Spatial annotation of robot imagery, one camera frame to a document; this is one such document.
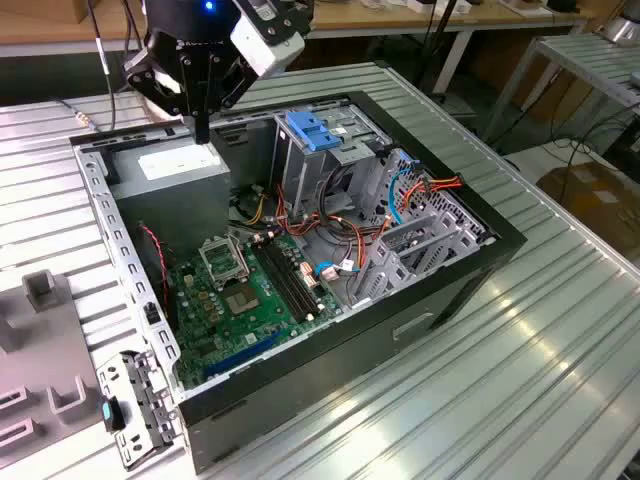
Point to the grey parts rack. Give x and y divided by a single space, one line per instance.
45 345

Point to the metal slat side table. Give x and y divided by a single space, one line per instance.
590 60

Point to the grey slot bracket latch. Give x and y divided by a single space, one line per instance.
145 400

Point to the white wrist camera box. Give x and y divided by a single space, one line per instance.
260 45

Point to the brown cardboard box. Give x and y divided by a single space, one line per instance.
590 200

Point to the grey metal drive cage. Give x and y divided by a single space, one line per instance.
305 175

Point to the RAM slot white clips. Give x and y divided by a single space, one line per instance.
283 280
296 280

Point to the black stand pole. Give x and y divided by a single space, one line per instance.
434 45

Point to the CPU socket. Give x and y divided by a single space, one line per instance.
241 300

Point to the grey power supply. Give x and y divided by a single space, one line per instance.
170 200

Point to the blue expansion slot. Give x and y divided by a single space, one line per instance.
245 356

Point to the black blue latch clip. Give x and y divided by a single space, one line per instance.
106 412

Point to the wooden desk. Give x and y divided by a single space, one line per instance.
375 17

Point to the green motherboard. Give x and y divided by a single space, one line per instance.
200 330

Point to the RAM slot black clips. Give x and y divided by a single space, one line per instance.
276 280
289 280

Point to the grey metal disk bay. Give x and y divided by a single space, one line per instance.
400 270

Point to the blue plastic drive latch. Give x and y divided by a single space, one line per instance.
312 135

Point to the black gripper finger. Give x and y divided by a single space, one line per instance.
187 85
212 85

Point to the black case fan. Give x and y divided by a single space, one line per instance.
147 270

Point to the black PC case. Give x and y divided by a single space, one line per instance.
325 360

